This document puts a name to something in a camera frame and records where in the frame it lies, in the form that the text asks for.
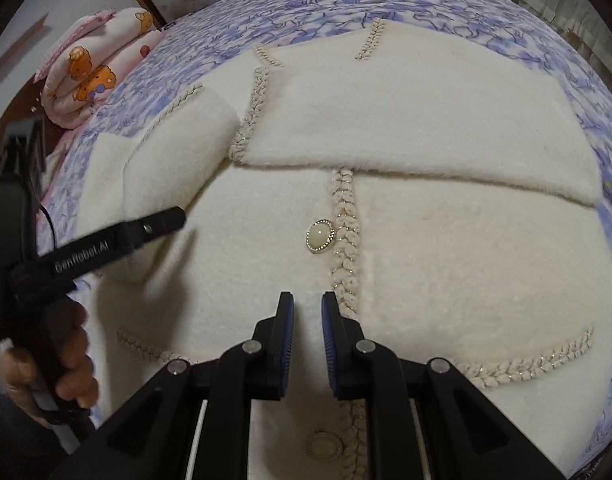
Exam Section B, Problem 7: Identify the thin dark cable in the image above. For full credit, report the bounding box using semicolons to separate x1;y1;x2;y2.
38;202;57;252

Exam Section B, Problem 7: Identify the person's left forearm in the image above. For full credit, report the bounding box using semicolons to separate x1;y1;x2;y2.
0;387;66;480

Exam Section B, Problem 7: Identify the white fuzzy coat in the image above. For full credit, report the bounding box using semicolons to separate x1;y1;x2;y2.
78;19;612;480

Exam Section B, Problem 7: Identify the brown wooden headboard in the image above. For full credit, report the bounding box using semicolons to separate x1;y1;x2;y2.
0;72;61;171

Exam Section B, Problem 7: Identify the purple floral blanket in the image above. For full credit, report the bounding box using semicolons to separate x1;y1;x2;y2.
36;0;612;471

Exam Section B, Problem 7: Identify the pink bear-print quilt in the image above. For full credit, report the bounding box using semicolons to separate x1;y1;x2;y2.
40;7;165;129

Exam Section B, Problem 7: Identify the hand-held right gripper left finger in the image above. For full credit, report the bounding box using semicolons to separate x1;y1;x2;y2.
50;291;295;480

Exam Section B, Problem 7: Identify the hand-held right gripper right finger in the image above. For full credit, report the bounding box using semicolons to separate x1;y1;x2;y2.
321;291;563;480

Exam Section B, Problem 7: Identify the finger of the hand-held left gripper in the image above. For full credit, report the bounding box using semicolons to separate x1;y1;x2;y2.
116;206;187;257

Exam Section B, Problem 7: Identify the wooden wall strip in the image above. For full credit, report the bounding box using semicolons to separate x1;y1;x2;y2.
0;14;49;80

